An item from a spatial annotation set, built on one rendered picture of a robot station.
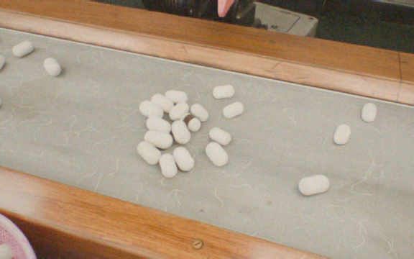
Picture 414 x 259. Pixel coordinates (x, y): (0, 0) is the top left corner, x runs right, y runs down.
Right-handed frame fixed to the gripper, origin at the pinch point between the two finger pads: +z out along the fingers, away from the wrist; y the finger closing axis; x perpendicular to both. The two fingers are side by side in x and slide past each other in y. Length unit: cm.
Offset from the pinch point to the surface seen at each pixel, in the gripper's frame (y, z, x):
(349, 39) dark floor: 34, -65, 167
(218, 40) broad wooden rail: -2.2, 0.9, 11.0
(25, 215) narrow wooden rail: -11.3, 31.4, -14.8
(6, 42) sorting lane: -39.4, 9.1, 7.4
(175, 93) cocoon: -4.1, 13.0, 1.5
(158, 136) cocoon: -3.0, 19.9, -4.5
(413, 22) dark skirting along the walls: 70, -89, 184
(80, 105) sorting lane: -17.5, 17.9, -0.1
